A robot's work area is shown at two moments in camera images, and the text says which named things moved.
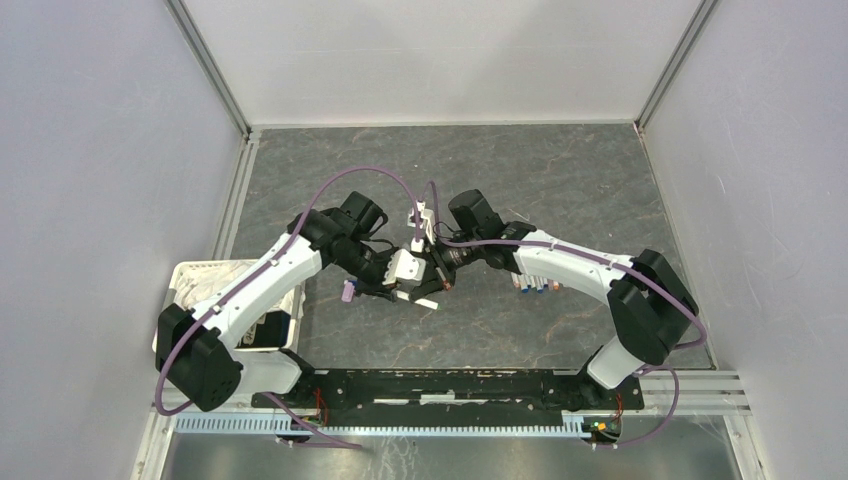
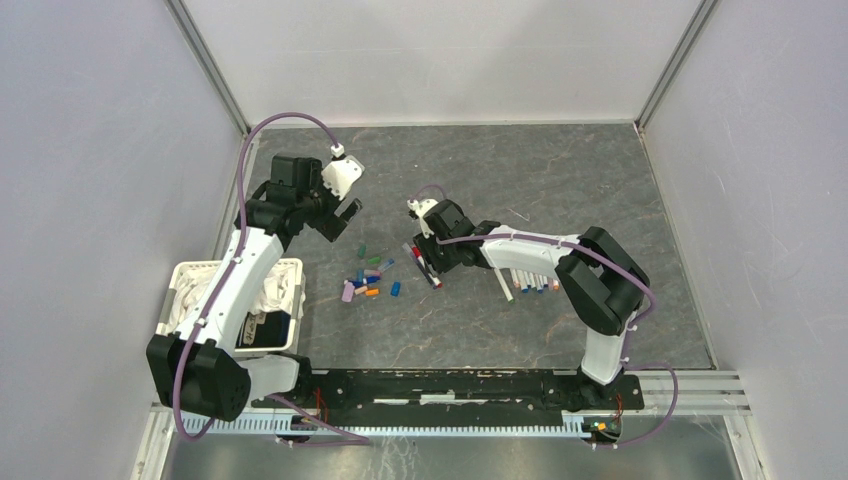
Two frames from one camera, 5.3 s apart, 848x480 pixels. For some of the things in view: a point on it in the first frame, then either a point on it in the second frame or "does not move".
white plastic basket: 278,326 does not move
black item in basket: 273,333 does not move
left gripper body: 371,276 -> 319,207
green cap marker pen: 420,301 -> 504,286
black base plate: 457,393 does not move
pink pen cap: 348,292 does not move
